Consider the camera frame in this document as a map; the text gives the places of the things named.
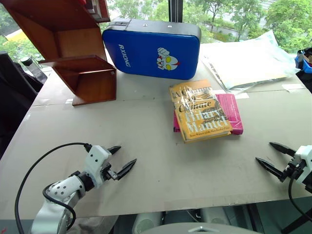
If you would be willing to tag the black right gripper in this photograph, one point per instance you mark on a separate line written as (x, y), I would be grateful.
(292, 169)

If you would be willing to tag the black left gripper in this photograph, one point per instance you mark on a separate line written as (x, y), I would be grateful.
(108, 173)

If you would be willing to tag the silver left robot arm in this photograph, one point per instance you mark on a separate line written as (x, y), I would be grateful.
(62, 189)

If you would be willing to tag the pink book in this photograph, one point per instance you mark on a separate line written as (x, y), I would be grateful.
(232, 112)

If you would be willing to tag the yellow hardcover book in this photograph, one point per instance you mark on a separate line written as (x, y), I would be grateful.
(200, 114)

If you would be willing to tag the brown wooden bookshelf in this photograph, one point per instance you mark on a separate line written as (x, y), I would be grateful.
(73, 48)

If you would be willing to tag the clear tape strip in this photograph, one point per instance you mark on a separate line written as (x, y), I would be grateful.
(293, 87)

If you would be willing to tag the clear plastic bag with paper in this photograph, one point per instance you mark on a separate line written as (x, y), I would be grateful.
(243, 63)

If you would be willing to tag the blue bin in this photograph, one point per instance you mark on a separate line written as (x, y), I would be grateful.
(306, 62)

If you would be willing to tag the blue padded case with cartoon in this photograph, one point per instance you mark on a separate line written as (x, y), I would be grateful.
(151, 51)

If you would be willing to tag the black chair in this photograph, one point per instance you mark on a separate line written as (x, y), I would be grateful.
(14, 102)

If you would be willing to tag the clear water bottle black cap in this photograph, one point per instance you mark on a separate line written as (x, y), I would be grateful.
(33, 67)

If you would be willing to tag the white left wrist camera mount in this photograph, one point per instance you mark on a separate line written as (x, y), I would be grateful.
(96, 158)

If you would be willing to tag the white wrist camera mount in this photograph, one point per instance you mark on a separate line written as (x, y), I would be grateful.
(96, 158)
(304, 158)

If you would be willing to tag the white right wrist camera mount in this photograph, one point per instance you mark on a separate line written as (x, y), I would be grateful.
(304, 158)

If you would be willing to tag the black table frame leg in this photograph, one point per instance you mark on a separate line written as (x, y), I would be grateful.
(297, 224)

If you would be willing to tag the black window frame post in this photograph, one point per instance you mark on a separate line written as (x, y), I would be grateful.
(175, 11)

